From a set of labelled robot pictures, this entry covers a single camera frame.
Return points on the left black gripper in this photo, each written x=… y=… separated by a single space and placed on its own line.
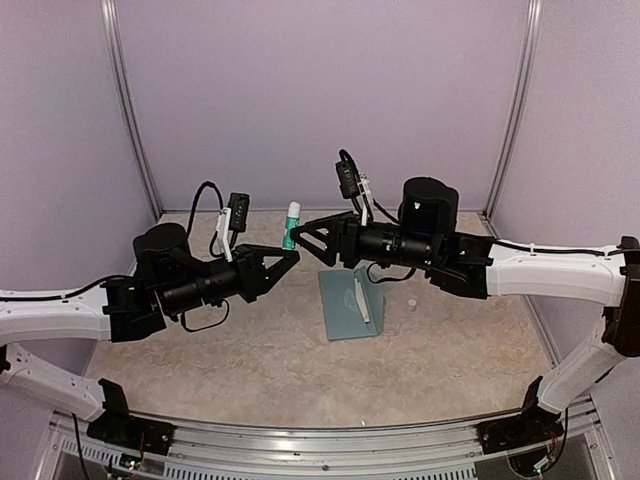
x=253 y=278

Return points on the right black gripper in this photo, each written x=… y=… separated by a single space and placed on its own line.
x=342 y=237

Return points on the small green white glue stick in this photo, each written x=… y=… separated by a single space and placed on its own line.
x=291 y=222

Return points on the teal paper envelope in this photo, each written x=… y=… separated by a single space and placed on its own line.
x=343 y=320

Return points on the beige lined letter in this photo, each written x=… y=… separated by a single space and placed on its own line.
x=361 y=300

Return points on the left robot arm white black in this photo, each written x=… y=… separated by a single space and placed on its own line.
x=167 y=283

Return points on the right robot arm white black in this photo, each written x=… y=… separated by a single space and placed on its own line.
x=478 y=267

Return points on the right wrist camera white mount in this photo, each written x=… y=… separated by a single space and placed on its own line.
x=355 y=186

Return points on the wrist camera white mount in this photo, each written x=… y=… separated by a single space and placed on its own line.
x=231 y=222
x=355 y=186

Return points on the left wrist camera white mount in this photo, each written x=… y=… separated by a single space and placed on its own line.
x=231 y=222

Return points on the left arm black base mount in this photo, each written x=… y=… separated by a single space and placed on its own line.
x=117 y=426

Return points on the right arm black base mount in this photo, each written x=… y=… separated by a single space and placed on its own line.
x=531 y=425

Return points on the front aluminium rail base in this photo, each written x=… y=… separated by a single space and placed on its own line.
x=434 y=450

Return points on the right aluminium frame post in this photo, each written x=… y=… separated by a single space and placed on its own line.
x=517 y=107

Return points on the aluminium frame post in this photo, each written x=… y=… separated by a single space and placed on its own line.
x=117 y=58
x=517 y=107

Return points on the left aluminium frame post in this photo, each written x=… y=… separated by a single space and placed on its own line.
x=117 y=58

